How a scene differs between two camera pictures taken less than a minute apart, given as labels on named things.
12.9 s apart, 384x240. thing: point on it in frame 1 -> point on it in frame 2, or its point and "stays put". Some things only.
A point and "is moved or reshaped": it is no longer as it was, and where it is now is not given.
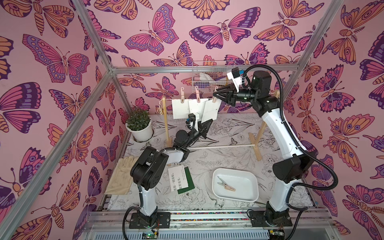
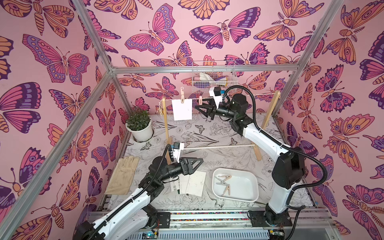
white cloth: (180, 110) stays put
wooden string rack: (255, 141) stays put
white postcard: (207, 111) is moved or reshaped
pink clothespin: (182, 95) stays put
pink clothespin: (229, 187) is moved or reshaped
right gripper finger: (229, 88) -> (212, 104)
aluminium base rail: (115, 225) stays put
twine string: (187, 98) stays put
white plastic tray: (246, 183) stays put
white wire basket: (208, 76) stays put
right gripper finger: (224, 96) -> (210, 112)
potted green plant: (139, 122) stays put
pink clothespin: (214, 98) is moved or reshaped
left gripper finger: (206, 125) -> (189, 165)
